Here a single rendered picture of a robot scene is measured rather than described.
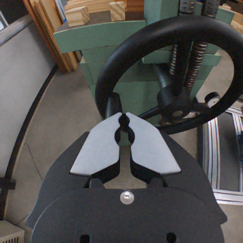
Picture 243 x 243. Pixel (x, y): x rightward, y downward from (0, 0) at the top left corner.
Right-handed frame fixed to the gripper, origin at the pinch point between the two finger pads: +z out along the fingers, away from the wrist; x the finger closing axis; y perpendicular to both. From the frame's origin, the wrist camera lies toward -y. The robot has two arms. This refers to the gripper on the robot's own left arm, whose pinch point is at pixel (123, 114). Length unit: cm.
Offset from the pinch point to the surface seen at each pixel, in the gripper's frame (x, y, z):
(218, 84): 137, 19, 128
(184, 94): 10.4, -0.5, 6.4
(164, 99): 7.1, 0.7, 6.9
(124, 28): 0.6, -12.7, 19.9
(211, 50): 18.3, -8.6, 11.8
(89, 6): -10.2, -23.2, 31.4
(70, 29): -12.5, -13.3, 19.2
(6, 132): -113, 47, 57
